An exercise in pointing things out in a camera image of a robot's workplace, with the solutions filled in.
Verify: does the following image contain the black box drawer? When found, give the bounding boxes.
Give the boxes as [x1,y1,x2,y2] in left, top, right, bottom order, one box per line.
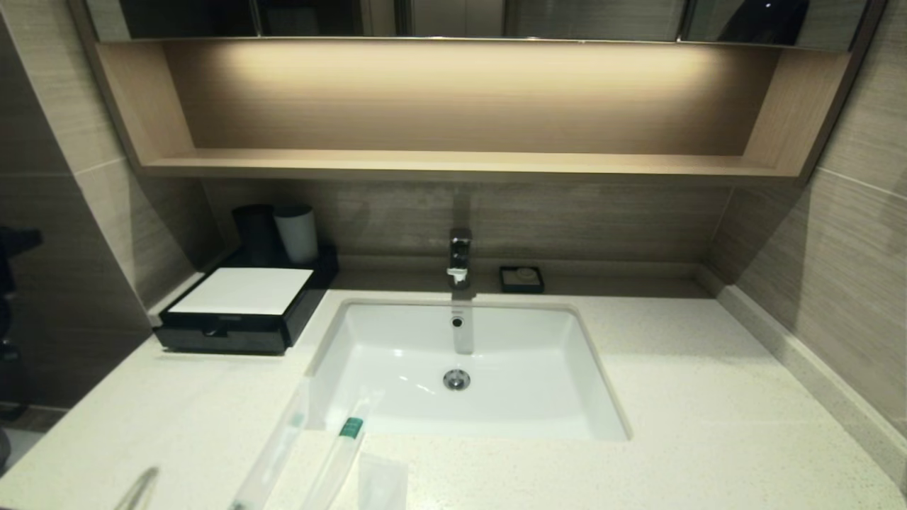
[154,310,293,356]

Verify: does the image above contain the plain long white sachet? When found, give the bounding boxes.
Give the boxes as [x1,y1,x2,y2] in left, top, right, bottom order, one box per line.
[230,379,312,510]

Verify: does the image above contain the black box housing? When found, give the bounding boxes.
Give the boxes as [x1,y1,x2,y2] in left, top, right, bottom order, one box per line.
[159,244,339,349]

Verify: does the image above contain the chrome faucet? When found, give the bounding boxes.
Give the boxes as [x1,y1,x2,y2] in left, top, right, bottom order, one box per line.
[446,227,473,290]

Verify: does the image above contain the black soap dish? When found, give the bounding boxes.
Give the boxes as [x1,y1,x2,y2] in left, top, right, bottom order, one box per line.
[499,266,546,294]

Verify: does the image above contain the white sink basin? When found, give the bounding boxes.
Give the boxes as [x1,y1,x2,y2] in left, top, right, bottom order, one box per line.
[306,297,631,442]

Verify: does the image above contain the white cup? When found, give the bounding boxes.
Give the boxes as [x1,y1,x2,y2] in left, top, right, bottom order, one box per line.
[274,205,320,264]

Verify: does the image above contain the black cup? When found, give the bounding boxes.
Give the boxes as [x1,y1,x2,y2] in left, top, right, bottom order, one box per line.
[232,205,281,267]

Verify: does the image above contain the white rectangular sheet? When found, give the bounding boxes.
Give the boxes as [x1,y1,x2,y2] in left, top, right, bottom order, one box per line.
[169,267,314,316]

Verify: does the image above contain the long sachet with green label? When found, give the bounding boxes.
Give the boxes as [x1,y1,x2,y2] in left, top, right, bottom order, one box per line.
[301,393,378,510]

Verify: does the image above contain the mirror cabinet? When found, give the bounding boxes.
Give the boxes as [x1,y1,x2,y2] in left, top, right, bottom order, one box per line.
[78,0,874,47]

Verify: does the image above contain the small crumpled white sachet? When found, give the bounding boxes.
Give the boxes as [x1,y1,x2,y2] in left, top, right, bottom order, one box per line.
[356,453,410,510]

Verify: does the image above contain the wooden wall shelf niche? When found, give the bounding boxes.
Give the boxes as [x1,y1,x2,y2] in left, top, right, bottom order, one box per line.
[69,35,888,186]

